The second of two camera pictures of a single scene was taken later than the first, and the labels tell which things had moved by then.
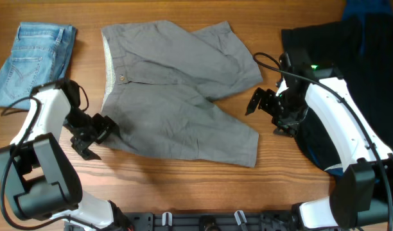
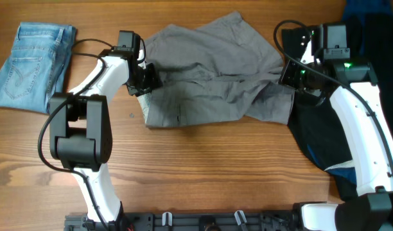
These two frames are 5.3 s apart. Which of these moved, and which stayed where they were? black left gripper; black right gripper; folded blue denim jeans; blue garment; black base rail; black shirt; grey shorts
Moved: grey shorts; black right gripper; black left gripper
Stayed: black shirt; blue garment; black base rail; folded blue denim jeans
